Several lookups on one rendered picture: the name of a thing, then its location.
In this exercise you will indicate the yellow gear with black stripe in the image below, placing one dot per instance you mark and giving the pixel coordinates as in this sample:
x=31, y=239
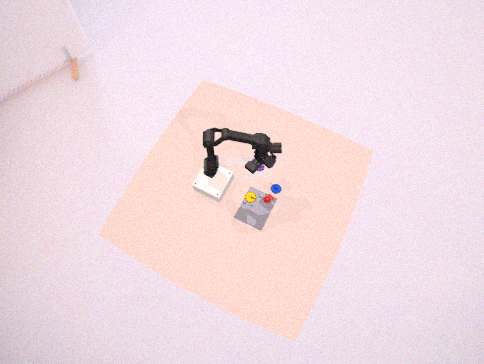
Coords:
x=247, y=197

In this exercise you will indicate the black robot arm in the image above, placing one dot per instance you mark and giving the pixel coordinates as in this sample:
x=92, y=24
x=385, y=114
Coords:
x=259, y=141

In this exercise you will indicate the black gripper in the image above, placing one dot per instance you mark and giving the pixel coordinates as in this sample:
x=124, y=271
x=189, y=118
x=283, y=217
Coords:
x=253, y=165

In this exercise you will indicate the blue gear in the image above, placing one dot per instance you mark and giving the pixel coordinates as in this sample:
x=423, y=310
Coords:
x=276, y=188

